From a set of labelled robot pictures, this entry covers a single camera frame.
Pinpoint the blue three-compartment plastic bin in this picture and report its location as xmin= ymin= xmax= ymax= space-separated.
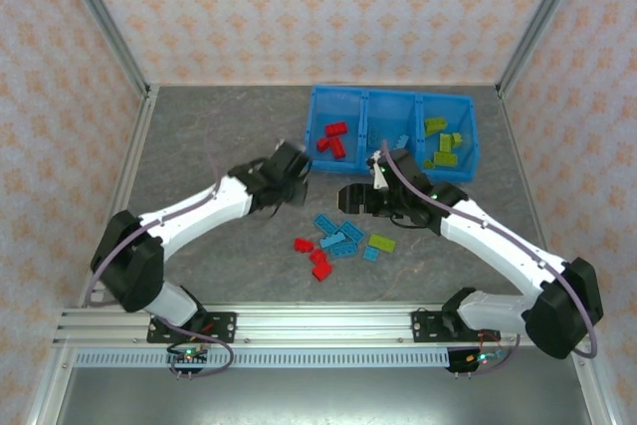
xmin=303 ymin=85 xmax=480 ymax=183

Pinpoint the circuit board with green light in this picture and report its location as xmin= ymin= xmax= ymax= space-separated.
xmin=446 ymin=347 xmax=505 ymax=377
xmin=166 ymin=344 xmax=210 ymax=379

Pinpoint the aluminium side rail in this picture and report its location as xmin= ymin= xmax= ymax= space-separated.
xmin=79 ymin=86 xmax=161 ymax=308
xmin=496 ymin=86 xmax=544 ymax=243

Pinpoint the wide aluminium base rail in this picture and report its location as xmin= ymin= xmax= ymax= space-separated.
xmin=52 ymin=302 xmax=597 ymax=347

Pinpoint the white slotted cable duct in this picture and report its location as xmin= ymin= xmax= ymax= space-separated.
xmin=74 ymin=348 xmax=452 ymax=369

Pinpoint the aluminium frame post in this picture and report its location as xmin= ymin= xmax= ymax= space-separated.
xmin=52 ymin=0 xmax=153 ymax=98
xmin=496 ymin=0 xmax=594 ymax=98

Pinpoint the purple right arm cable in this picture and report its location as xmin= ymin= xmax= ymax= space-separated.
xmin=380 ymin=139 xmax=598 ymax=377

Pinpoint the slanted aluminium frame bar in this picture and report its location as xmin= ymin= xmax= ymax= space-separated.
xmin=569 ymin=344 xmax=626 ymax=425
xmin=24 ymin=344 xmax=79 ymax=425

